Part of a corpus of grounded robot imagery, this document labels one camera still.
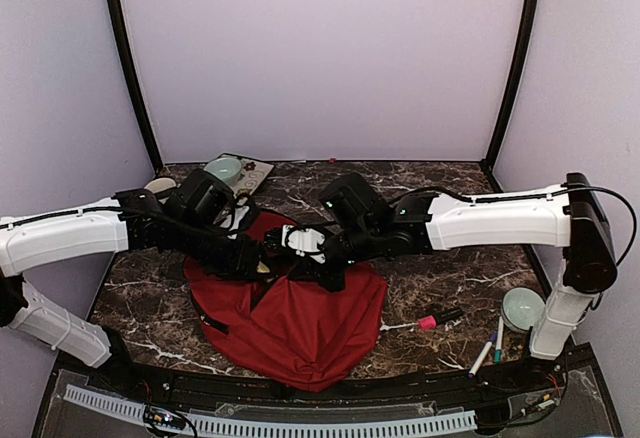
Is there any round glass jar lid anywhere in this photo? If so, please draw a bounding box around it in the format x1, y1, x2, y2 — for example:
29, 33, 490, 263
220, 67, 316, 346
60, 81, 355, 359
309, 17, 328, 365
501, 287, 545, 333

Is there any red student backpack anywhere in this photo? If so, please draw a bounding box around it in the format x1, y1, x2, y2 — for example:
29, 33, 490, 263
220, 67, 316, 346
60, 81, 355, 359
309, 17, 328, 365
181, 207, 389, 393

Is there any pink black highlighter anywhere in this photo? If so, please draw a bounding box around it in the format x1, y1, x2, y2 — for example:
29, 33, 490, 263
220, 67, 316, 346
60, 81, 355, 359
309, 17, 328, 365
418, 307, 464, 331

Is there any black front frame rail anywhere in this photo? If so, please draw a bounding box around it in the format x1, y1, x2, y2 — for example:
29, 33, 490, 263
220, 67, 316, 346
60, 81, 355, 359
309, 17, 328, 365
33, 345, 623, 437

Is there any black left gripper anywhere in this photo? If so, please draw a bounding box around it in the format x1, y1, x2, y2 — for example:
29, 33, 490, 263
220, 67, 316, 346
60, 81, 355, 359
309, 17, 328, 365
172, 214, 277, 280

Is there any white mug with coral print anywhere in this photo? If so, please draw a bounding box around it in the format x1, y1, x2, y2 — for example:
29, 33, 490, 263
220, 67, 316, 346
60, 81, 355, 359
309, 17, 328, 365
144, 177, 176, 194

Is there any black left frame post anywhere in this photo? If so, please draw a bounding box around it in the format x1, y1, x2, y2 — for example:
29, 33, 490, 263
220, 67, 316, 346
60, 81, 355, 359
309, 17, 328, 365
106, 0, 164, 172

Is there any black right frame post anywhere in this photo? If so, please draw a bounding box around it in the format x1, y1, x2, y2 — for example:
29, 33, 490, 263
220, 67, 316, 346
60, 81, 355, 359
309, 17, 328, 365
480, 0, 538, 174

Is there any square floral ceramic plate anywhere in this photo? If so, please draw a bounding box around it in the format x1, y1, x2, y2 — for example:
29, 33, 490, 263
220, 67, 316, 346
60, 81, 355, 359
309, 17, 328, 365
220, 153, 275, 194

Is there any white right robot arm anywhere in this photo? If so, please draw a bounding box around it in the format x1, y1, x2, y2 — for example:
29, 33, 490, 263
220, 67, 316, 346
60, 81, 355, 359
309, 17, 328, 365
265, 173, 619, 392

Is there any white teal marker pen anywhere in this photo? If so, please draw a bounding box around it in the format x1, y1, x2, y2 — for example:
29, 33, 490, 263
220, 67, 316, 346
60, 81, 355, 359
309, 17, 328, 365
494, 316, 504, 364

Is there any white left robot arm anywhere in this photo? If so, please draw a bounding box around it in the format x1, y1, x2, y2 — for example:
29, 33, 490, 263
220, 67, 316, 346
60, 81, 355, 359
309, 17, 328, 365
1, 169, 270, 394

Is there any white blue marker pen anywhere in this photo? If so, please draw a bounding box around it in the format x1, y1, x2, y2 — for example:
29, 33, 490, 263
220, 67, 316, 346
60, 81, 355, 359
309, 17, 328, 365
467, 341, 493, 378

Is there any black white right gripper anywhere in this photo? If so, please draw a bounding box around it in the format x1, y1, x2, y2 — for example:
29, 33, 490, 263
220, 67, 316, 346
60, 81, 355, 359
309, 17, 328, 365
286, 220, 380, 292

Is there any grey slotted cable duct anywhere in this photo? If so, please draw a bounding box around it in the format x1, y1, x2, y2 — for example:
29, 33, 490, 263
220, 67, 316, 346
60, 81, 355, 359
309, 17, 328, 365
63, 385, 477, 437

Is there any black frame post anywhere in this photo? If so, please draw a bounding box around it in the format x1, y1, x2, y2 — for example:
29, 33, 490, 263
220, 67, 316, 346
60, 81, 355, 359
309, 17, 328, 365
106, 0, 164, 172
480, 0, 538, 174

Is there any light green ceramic bowl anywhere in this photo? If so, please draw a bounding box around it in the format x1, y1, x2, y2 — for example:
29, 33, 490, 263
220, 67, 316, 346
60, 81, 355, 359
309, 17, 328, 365
204, 156, 242, 183

